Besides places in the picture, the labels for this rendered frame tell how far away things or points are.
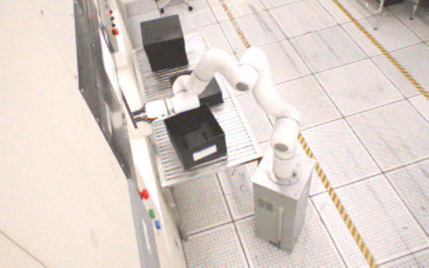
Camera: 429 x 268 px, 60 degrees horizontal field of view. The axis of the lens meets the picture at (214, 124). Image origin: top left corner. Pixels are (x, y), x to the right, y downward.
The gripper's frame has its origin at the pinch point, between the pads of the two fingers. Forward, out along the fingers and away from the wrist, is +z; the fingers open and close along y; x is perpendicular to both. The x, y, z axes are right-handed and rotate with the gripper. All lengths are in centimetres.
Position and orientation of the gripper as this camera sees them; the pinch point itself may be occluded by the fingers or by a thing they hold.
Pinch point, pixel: (136, 115)
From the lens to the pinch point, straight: 189.6
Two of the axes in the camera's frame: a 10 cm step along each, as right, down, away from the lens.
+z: -9.5, 2.8, -1.0
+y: -2.8, -7.1, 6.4
